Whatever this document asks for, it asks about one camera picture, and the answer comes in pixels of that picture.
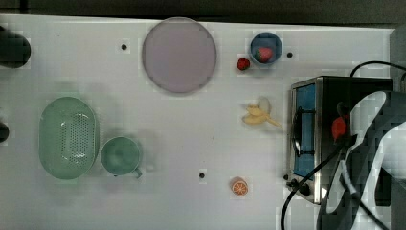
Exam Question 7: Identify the blue bowl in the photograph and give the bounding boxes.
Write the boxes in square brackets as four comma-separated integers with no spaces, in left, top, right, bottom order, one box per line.
[249,32,283,65]

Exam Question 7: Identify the strawberry on table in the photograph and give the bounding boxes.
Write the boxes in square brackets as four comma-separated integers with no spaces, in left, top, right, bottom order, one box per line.
[237,58,251,71]

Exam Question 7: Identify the lower black cylinder post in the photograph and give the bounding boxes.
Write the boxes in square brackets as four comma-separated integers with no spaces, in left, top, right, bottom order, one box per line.
[0,123,10,143]

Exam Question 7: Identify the black cylinder post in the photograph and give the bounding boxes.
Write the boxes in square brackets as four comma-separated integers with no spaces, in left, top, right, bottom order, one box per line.
[0,28,32,68]
[0,123,10,143]

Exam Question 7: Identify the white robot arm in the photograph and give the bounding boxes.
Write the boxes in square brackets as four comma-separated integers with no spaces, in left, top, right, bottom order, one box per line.
[317,91,405,230]

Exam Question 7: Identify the peeled banana toy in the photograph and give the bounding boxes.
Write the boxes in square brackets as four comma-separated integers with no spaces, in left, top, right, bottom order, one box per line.
[242,97,282,128]

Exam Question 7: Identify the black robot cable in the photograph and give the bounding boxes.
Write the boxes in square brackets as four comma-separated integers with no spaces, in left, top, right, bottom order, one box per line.
[280,60,406,230]

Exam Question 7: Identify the green cup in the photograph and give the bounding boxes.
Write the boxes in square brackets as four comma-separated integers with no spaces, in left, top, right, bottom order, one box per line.
[101,136,143,178]

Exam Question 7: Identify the black oven door handle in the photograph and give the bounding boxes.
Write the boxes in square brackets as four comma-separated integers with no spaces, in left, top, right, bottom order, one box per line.
[291,106,315,157]

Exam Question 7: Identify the grey round plate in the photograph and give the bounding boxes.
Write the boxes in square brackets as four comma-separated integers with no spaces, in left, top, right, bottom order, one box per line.
[142,17,216,93]

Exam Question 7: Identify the upper black cylinder post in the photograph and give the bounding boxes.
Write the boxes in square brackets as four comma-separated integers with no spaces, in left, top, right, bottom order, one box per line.
[0,28,32,68]

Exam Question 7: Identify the strawberry in bowl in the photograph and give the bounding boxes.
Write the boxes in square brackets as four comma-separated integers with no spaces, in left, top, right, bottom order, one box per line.
[255,47,274,63]

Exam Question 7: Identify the orange slice toy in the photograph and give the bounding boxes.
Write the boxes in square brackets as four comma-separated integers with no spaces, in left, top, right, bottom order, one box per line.
[231,177,249,196]

